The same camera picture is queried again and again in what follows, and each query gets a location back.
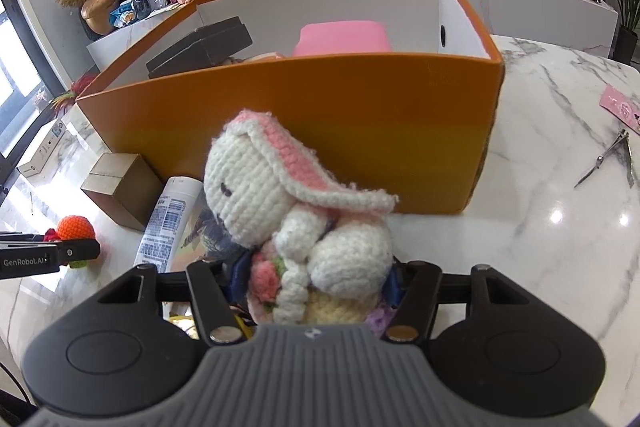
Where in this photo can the green potted plant right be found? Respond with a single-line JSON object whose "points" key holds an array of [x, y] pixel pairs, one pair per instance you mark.
{"points": [[627, 37]]}

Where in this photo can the red green feather toy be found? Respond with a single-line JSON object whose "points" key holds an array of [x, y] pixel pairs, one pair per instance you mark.
{"points": [[63, 102]]}

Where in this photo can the white pink crochet bunny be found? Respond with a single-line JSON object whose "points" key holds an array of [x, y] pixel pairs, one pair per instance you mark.
{"points": [[318, 251]]}

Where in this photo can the black box inside bin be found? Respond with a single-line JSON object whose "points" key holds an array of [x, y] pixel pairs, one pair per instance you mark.
{"points": [[205, 47]]}

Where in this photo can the orange crochet carrot toy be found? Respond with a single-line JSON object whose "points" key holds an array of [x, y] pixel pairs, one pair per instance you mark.
{"points": [[75, 231]]}

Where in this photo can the large orange storage box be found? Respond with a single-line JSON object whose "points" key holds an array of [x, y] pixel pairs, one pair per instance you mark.
{"points": [[414, 124]]}

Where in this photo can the small brown cardboard box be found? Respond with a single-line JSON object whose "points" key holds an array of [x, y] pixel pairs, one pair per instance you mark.
{"points": [[125, 188]]}

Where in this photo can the dark illustrated book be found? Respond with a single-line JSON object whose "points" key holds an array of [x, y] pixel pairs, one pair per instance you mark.
{"points": [[204, 238]]}

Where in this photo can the gold round vase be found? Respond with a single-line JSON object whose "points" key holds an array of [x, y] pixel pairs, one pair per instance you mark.
{"points": [[96, 13]]}

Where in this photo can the pink phone case wallet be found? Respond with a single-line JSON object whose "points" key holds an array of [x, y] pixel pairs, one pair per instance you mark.
{"points": [[342, 37]]}

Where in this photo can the pink card packet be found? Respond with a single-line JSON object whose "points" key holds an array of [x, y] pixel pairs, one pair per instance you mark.
{"points": [[621, 107]]}

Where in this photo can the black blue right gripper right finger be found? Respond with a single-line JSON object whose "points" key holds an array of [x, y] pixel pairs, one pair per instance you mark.
{"points": [[412, 291]]}

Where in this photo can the metal scissors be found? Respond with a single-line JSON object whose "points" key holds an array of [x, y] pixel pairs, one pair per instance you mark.
{"points": [[619, 148]]}

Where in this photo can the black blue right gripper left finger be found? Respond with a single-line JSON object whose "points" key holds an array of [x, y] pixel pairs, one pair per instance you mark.
{"points": [[208, 302]]}

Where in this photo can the white tube with blue label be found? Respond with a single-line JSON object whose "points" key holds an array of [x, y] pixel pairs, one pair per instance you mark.
{"points": [[168, 220]]}

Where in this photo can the white flat box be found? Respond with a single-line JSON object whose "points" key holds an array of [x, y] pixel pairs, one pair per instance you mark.
{"points": [[41, 148]]}

